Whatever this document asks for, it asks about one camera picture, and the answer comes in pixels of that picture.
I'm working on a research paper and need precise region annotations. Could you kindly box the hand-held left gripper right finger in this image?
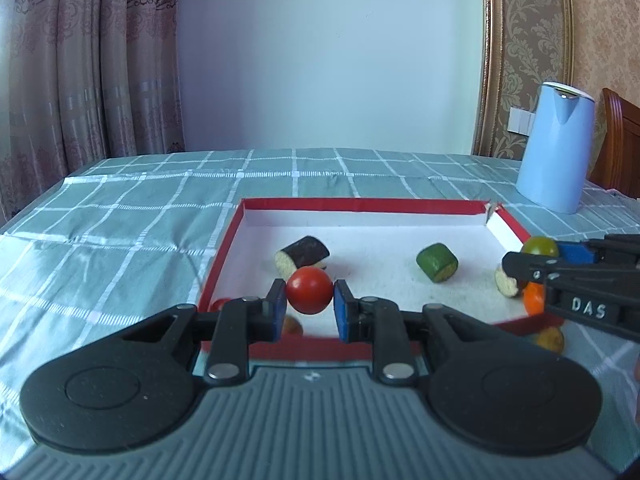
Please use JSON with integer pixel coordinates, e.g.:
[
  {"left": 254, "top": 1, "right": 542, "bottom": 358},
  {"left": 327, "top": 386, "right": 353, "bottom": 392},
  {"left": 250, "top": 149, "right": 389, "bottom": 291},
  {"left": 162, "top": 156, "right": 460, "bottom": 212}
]
[{"left": 333, "top": 279, "right": 506, "bottom": 386}]

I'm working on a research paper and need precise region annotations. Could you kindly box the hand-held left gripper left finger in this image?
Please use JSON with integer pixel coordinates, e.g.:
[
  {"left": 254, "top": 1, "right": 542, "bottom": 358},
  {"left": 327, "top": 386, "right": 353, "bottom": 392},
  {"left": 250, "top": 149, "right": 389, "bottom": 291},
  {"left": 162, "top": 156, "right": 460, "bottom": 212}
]
[{"left": 120, "top": 279, "right": 289, "bottom": 386}]

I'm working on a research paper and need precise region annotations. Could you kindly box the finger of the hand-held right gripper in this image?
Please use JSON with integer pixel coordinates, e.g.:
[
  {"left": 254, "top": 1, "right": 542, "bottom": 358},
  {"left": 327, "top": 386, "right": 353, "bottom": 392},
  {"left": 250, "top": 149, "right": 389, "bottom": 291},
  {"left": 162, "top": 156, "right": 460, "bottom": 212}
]
[
  {"left": 556, "top": 233, "right": 640, "bottom": 264},
  {"left": 502, "top": 251, "right": 640, "bottom": 292}
]

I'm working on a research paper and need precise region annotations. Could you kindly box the dark eggplant piece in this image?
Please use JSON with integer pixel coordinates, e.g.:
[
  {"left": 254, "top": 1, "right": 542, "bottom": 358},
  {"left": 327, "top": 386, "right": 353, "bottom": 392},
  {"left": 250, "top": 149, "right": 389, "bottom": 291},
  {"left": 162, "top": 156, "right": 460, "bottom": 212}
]
[
  {"left": 494, "top": 262, "right": 524, "bottom": 299},
  {"left": 273, "top": 235, "right": 331, "bottom": 281}
]

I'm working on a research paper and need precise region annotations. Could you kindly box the red cardboard box tray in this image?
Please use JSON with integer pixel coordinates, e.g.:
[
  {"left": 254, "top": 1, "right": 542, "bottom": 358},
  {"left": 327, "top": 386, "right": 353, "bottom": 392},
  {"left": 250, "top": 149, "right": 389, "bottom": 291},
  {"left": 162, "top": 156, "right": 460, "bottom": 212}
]
[{"left": 196, "top": 197, "right": 564, "bottom": 364}]

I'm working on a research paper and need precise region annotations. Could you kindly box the green cucumber piece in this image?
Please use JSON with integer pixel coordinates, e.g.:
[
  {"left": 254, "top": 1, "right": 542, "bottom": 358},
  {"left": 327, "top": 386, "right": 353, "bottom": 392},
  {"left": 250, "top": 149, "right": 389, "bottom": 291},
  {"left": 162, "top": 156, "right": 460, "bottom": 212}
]
[{"left": 415, "top": 242, "right": 460, "bottom": 284}]

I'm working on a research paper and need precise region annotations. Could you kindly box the green tomato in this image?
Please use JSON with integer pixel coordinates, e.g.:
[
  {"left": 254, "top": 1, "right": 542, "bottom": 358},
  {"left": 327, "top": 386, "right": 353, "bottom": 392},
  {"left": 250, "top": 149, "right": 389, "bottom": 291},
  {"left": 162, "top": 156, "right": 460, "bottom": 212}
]
[{"left": 520, "top": 235, "right": 560, "bottom": 261}]

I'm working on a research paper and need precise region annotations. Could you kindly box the orange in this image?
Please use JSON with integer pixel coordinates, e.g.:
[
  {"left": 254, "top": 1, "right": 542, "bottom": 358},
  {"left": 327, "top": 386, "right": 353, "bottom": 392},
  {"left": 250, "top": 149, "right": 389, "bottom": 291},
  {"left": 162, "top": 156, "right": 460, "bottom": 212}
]
[{"left": 522, "top": 282, "right": 549, "bottom": 316}]

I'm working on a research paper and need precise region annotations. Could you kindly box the tan round fruit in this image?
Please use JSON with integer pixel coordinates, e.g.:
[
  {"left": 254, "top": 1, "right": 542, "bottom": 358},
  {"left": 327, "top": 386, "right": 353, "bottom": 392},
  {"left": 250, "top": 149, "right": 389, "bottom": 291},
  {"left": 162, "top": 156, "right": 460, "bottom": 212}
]
[{"left": 532, "top": 326, "right": 566, "bottom": 355}]

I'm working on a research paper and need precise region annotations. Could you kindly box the blue electric kettle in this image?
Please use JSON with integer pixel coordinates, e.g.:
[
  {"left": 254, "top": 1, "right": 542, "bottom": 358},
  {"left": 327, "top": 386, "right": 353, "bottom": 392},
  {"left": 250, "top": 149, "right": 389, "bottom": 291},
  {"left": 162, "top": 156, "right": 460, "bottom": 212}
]
[{"left": 514, "top": 81, "right": 597, "bottom": 215}]

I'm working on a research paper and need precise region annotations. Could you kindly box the wooden chair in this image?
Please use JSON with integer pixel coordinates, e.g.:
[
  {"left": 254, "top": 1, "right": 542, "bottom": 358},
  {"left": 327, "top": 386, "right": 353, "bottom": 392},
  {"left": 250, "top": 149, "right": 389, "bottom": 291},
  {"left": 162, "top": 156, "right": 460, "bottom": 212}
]
[{"left": 588, "top": 87, "right": 640, "bottom": 202}]

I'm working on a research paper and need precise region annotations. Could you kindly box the green checked tablecloth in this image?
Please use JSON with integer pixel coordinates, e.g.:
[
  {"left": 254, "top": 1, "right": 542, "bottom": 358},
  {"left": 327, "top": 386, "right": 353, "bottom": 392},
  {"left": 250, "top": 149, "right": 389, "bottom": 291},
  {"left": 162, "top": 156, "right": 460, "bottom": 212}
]
[{"left": 0, "top": 147, "right": 640, "bottom": 480}]

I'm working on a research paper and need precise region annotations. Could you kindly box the patterned pink curtain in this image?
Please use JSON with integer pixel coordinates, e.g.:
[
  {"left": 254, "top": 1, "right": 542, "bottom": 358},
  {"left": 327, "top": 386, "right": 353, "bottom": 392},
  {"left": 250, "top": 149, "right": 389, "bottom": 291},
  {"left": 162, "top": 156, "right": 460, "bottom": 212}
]
[{"left": 0, "top": 0, "right": 186, "bottom": 222}]

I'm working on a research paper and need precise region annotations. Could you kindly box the white wall switch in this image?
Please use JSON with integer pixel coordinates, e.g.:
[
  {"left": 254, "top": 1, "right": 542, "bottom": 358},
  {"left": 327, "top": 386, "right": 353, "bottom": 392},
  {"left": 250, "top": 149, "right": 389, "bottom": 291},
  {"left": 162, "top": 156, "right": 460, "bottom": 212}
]
[{"left": 508, "top": 107, "right": 535, "bottom": 135}]

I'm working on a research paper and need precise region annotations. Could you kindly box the gold wall moulding frame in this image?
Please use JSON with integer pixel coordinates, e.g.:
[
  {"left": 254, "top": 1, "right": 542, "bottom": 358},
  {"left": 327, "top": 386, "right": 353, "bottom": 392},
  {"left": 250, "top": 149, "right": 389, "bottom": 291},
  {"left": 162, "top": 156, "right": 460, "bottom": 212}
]
[{"left": 472, "top": 0, "right": 577, "bottom": 159}]

